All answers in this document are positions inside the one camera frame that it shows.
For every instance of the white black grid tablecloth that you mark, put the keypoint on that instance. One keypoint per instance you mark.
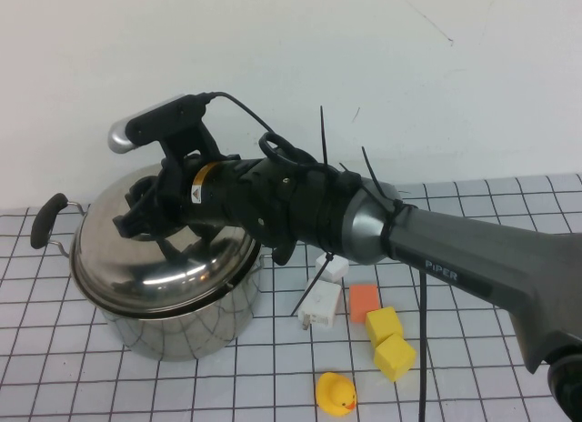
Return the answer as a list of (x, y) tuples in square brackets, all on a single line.
[(477, 349)]

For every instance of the yellow cube block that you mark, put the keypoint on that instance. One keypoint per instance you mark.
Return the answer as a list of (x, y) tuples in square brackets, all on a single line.
[(394, 356), (383, 324)]

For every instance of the stainless steel lid black knob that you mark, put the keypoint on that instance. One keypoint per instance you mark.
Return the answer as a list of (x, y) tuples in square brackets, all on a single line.
[(136, 272)]

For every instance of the yellow rubber duck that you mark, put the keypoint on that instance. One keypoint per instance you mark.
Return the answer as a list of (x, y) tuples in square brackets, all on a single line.
[(335, 391)]

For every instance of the orange rectangular block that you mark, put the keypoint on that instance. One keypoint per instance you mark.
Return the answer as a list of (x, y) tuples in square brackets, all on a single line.
[(364, 301)]

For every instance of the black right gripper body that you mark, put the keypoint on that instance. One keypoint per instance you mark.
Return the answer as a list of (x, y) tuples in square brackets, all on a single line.
[(213, 194)]

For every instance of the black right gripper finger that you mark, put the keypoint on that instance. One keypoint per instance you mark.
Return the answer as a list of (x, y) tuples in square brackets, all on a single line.
[(138, 222), (143, 190)]

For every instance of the white power adapter plug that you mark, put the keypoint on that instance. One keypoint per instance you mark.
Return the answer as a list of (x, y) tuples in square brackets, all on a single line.
[(325, 304)]

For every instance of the white cube block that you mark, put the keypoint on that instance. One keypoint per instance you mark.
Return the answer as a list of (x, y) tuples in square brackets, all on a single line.
[(338, 269)]

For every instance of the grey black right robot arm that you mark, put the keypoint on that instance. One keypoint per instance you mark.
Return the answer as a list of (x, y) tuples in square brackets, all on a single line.
[(454, 258)]

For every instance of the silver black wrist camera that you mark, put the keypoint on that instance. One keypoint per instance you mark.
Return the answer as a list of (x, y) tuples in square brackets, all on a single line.
[(163, 117)]

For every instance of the black zip tie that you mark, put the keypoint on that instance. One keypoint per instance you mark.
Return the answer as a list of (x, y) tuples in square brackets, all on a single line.
[(314, 285), (375, 176), (324, 135)]

